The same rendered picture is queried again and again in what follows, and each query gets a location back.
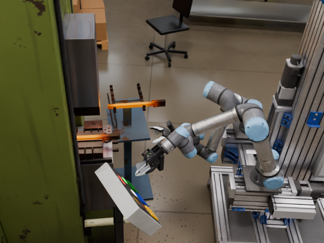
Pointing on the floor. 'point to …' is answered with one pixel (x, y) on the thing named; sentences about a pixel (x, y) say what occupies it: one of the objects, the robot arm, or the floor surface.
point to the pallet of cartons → (90, 8)
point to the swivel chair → (170, 28)
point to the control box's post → (119, 225)
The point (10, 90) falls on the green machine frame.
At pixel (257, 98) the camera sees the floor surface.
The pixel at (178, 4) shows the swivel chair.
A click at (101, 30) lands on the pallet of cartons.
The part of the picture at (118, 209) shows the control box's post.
